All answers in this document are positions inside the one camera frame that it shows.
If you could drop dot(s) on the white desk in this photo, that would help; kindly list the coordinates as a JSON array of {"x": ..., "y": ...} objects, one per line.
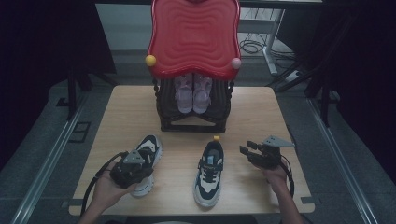
[{"x": 255, "y": 26}]

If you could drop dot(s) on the person's left hand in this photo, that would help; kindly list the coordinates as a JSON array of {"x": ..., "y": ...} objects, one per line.
[{"x": 109, "y": 194}]

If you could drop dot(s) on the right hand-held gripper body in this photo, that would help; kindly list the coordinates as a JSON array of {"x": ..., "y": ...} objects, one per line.
[{"x": 269, "y": 157}]

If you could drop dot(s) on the black floor frame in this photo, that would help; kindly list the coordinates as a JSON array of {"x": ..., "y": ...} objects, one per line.
[{"x": 71, "y": 132}]

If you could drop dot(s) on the metal floor rail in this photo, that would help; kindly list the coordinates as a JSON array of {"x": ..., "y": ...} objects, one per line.
[
  {"x": 342, "y": 168},
  {"x": 46, "y": 168}
]

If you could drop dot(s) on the red and black shoe rack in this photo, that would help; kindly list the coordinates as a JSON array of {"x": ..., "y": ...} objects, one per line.
[{"x": 194, "y": 37}]

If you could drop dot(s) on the black curtain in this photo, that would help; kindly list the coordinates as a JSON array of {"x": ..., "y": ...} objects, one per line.
[
  {"x": 37, "y": 62},
  {"x": 367, "y": 77}
]

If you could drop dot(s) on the black stand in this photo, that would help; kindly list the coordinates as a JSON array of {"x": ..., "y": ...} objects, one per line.
[
  {"x": 72, "y": 93},
  {"x": 325, "y": 102}
]

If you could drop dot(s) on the purple sandal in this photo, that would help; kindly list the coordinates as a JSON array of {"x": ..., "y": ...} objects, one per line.
[
  {"x": 184, "y": 99},
  {"x": 201, "y": 99}
]

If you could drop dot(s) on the person's right hand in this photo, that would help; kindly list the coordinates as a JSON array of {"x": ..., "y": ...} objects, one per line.
[{"x": 277, "y": 177}]

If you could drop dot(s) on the navy and white sneaker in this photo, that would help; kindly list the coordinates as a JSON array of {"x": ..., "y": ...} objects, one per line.
[
  {"x": 151, "y": 144},
  {"x": 208, "y": 186}
]

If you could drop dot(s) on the white power strip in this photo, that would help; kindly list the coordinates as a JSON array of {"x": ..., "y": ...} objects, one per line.
[{"x": 292, "y": 76}]

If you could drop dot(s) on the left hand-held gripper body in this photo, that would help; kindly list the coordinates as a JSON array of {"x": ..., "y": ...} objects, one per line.
[{"x": 130, "y": 172}]

